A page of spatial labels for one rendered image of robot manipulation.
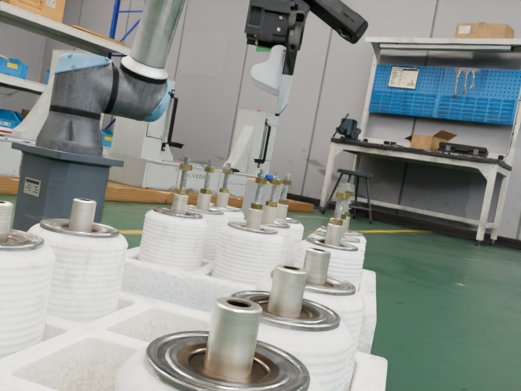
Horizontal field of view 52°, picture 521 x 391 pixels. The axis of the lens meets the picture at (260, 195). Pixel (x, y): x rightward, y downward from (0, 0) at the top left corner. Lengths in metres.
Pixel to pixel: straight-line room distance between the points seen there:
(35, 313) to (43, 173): 0.85
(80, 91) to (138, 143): 2.26
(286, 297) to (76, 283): 0.24
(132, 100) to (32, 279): 0.94
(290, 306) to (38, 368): 0.19
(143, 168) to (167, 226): 2.71
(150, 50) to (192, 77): 6.48
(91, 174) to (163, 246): 0.55
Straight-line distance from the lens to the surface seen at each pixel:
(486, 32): 5.66
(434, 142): 5.46
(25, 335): 0.45
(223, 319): 0.24
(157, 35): 1.31
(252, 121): 4.60
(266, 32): 0.78
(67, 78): 1.31
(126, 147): 3.62
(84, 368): 0.50
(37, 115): 3.18
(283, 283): 0.35
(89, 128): 1.31
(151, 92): 1.34
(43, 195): 1.28
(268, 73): 0.77
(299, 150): 6.57
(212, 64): 7.61
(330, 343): 0.34
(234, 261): 0.76
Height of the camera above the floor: 0.34
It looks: 3 degrees down
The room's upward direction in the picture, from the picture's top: 10 degrees clockwise
